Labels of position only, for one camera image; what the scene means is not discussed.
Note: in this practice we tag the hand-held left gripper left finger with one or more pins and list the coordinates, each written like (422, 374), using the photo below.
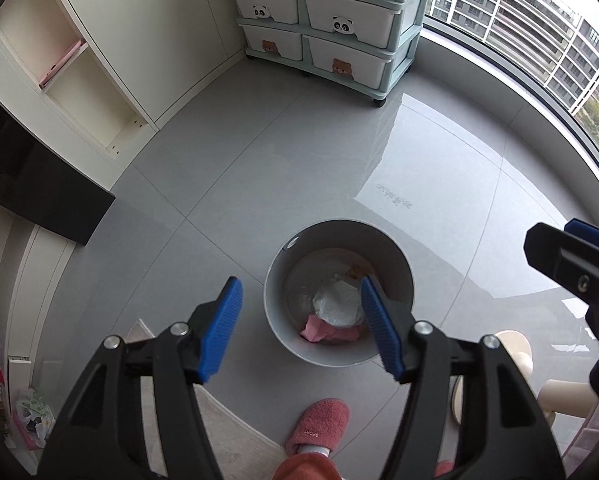
(224, 330)

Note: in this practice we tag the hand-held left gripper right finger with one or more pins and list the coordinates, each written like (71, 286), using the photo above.
(379, 330)

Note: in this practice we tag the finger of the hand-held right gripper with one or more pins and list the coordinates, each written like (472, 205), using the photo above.
(559, 260)

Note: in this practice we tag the grey round waste bin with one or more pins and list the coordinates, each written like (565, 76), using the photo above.
(299, 260)

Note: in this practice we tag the pink crumpled paper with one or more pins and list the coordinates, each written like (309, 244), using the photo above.
(319, 332)

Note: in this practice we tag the small orange wrapper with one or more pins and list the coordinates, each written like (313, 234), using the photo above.
(353, 274)

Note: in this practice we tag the pink fluffy slipper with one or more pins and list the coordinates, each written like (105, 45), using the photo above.
(319, 422)
(444, 469)

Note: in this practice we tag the beige rug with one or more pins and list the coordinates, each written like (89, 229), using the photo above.
(239, 440)

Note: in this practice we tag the cream chair base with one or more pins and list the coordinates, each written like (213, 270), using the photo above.
(569, 395)

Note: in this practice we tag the person's leg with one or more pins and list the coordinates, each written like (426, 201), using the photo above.
(304, 470)

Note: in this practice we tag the white green plastic bag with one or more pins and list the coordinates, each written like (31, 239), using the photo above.
(34, 410)

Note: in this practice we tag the apartment building outside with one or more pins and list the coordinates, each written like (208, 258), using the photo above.
(529, 20)

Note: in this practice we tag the green drawer cabinet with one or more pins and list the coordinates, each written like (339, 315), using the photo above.
(403, 55)

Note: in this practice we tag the white open shelf unit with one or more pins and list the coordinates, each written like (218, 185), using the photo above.
(87, 105)

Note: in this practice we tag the white drawer bear sticker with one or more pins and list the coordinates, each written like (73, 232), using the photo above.
(284, 42)
(359, 57)

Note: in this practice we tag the pink book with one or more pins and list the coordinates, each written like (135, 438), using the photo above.
(62, 65)

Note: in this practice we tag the white drawer panda sticker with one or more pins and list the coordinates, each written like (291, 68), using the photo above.
(279, 7)
(359, 12)

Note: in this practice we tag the black window frame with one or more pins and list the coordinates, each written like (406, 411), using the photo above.
(529, 85)

